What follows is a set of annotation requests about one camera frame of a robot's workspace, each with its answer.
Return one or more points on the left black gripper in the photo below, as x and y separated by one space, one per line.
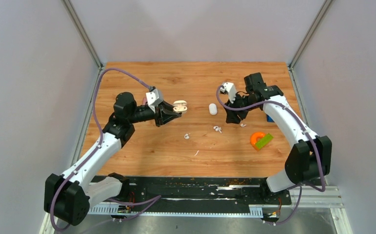
165 113

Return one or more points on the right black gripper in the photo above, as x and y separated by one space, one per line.
234 116

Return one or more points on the white gold earbud case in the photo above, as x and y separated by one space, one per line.
180 106

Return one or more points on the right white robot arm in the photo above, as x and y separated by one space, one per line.
310 155

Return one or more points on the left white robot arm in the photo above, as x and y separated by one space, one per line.
72 194

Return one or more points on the white oval earbud case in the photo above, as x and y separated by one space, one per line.
213 110

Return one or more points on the blue object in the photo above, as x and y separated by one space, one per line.
269 119

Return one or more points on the green building block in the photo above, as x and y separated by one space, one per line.
263 141

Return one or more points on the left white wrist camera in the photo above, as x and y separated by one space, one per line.
154 99

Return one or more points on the orange ring toy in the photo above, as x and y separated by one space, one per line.
253 138

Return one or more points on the white slotted cable duct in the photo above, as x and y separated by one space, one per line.
109 209

